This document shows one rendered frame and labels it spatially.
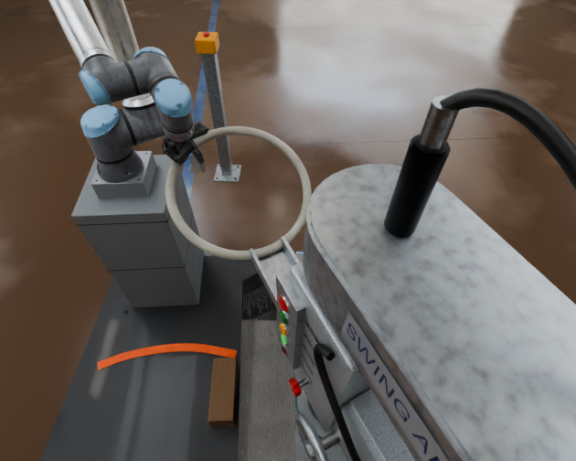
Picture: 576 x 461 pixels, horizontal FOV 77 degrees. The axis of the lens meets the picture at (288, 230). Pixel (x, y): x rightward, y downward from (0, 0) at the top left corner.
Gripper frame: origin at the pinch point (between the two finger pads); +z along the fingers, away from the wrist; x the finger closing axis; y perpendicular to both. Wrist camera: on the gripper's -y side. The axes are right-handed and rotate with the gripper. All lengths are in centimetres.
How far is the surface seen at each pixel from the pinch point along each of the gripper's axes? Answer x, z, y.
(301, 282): 54, -62, 30
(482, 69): 99, 168, -364
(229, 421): 73, 75, 66
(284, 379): 73, 11, 39
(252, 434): 75, 17, 59
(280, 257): 47.3, -6.1, 11.0
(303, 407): 79, -2, 43
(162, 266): 0, 75, 28
